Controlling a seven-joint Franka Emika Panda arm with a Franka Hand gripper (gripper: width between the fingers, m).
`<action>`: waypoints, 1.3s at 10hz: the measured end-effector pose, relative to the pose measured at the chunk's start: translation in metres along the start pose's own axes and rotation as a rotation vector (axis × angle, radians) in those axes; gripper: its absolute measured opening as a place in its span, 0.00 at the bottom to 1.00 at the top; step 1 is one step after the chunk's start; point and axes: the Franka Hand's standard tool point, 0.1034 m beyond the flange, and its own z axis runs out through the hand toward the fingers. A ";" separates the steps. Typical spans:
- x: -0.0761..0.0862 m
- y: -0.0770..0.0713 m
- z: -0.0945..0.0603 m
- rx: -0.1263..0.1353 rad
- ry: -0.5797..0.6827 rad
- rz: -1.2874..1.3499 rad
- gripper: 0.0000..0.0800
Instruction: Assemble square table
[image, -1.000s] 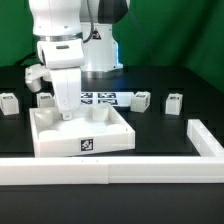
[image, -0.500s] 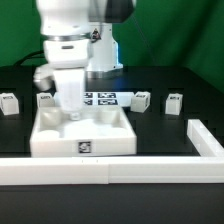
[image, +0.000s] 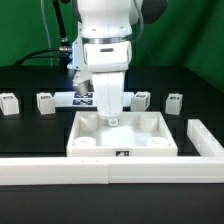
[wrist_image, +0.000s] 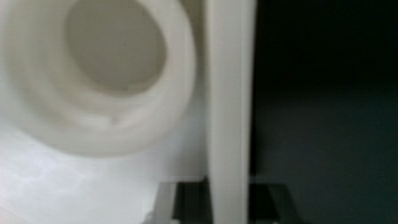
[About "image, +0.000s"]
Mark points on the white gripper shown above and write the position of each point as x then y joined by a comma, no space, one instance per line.
108,64

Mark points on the white square tabletop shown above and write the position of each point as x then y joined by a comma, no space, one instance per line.
138,134

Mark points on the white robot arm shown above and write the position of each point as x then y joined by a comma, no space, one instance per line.
109,22

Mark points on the white U-shaped obstacle fence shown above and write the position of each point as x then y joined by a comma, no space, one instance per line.
107,170

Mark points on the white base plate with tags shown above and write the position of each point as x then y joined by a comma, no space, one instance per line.
73,99

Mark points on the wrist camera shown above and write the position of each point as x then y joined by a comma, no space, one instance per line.
80,83

